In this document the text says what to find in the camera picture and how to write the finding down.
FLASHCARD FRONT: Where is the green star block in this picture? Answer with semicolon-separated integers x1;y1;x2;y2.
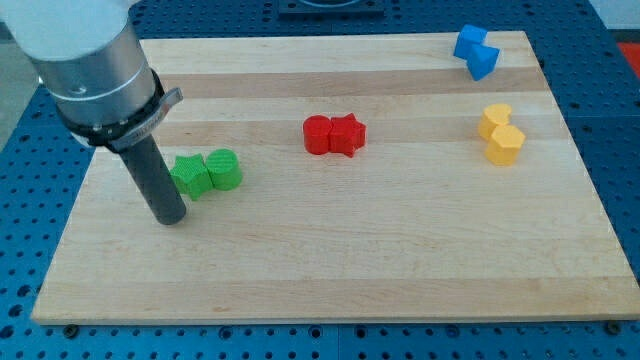
170;154;213;201

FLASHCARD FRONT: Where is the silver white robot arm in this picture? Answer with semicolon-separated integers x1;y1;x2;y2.
1;0;183;153

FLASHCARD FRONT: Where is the red star block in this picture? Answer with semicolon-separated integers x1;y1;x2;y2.
329;113;366;157

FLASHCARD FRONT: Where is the red cylinder block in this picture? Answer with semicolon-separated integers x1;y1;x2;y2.
302;115;332;155

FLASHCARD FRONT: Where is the light wooden board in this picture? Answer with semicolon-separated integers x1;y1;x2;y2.
32;31;639;325

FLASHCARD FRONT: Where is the green cylinder block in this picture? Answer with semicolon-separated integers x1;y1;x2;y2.
205;148;243;191

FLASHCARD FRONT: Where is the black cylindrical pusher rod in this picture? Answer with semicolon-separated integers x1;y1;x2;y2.
120;135;186;225

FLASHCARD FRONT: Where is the yellow rounded block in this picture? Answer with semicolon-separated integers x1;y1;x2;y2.
477;103;512;141

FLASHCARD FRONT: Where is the yellow hexagon block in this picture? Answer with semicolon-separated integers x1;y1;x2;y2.
484;125;526;166

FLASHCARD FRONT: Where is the blue wedge block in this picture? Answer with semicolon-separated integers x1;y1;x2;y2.
467;44;500;81

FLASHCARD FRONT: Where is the blue cube block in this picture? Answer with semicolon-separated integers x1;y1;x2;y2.
453;24;488;59

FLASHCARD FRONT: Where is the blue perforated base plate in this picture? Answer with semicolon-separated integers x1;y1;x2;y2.
1;0;639;359

